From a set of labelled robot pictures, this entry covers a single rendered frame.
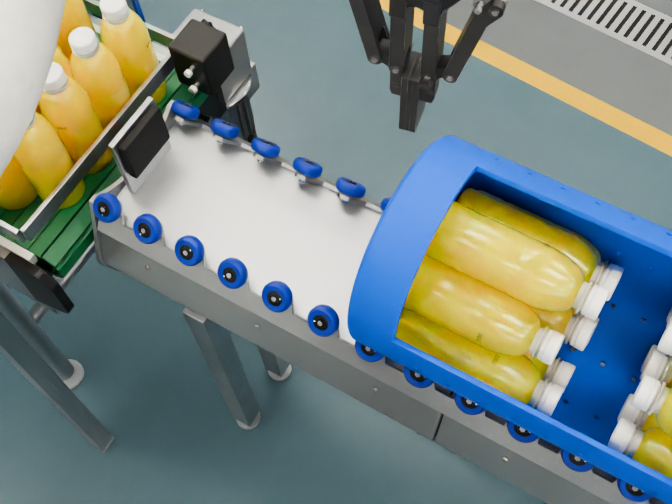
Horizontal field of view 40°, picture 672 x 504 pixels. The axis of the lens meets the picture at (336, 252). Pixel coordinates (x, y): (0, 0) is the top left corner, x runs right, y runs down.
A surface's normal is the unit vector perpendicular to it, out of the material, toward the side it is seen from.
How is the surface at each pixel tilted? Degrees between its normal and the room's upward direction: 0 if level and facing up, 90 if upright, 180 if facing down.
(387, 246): 33
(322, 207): 0
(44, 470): 0
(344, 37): 0
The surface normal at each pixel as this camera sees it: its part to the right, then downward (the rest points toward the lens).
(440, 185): -0.03, -0.52
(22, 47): 0.87, -0.14
